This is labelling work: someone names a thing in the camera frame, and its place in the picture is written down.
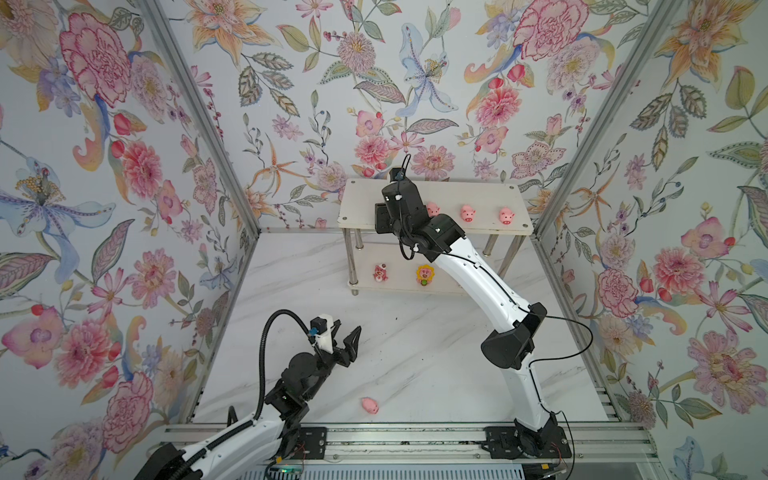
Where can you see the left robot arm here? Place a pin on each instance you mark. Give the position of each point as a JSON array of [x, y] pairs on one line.
[[255, 440]]

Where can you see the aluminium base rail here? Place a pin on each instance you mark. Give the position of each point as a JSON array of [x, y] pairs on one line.
[[584, 443]]

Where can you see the aluminium corner post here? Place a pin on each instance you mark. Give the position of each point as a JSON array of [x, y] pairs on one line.
[[160, 28], [641, 52]]

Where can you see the pink bear with strawberry hat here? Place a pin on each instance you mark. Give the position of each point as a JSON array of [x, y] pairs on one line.
[[380, 273]]

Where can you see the small pink pig toy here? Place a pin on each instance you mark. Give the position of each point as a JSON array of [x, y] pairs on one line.
[[467, 213], [506, 216], [433, 209], [370, 405]]

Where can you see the right aluminium corner post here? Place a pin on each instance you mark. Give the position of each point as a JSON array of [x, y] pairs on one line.
[[641, 52]]

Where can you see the white two-tier shelf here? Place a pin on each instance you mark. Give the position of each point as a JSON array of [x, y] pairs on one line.
[[356, 218]]

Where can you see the left aluminium corner post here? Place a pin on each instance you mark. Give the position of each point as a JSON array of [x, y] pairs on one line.
[[160, 28]]

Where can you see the pink bear yellow flower toy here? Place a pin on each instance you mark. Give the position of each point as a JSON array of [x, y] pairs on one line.
[[425, 275]]

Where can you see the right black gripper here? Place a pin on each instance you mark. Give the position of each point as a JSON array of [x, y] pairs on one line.
[[381, 218]]

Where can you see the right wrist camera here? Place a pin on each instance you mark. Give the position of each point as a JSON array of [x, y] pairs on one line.
[[397, 174]]

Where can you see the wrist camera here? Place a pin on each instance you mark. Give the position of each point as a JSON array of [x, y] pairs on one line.
[[320, 333], [397, 174]]

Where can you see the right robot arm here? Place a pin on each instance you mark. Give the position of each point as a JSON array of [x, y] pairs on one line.
[[441, 240]]

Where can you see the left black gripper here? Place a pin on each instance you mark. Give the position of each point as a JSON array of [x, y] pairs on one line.
[[344, 359]]

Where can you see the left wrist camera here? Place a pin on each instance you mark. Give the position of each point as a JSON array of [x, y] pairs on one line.
[[320, 333]]

